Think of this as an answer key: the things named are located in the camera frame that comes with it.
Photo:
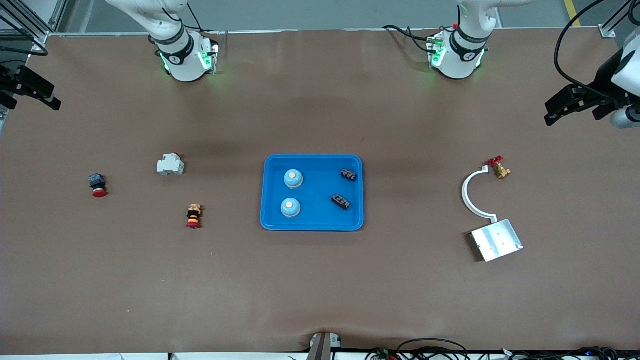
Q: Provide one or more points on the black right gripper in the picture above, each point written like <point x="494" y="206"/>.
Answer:
<point x="10" y="81"/>

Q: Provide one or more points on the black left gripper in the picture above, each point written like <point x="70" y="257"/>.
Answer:
<point x="601" y="84"/>

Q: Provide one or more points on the black capacitor block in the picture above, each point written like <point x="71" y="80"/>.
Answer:
<point x="340" y="202"/>
<point x="348" y="175"/>

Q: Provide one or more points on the blue bell cream button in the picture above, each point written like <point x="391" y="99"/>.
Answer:
<point x="290" y="207"/>
<point x="293" y="178"/>

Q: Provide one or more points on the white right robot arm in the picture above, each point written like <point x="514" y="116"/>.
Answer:
<point x="182" y="55"/>

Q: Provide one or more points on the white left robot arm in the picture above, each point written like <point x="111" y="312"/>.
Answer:
<point x="462" y="50"/>

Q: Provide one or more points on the black red emergency button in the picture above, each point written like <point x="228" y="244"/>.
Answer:
<point x="98" y="185"/>

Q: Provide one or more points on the white circuit breaker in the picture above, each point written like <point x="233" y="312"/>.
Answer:
<point x="170" y="166"/>

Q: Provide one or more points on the silver metal plate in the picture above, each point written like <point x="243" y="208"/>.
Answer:
<point x="497" y="241"/>

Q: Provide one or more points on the orange red push button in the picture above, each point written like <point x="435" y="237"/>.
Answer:
<point x="194" y="215"/>

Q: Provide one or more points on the blue plastic tray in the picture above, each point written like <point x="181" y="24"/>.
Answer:
<point x="320" y="215"/>

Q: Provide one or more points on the brown table mat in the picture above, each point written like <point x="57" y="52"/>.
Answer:
<point x="320" y="290"/>

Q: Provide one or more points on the aluminium frame corner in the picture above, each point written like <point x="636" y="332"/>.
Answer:
<point x="607" y="31"/>
<point x="40" y="37"/>

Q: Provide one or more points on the white curved bracket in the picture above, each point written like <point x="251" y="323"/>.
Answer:
<point x="465" y="197"/>

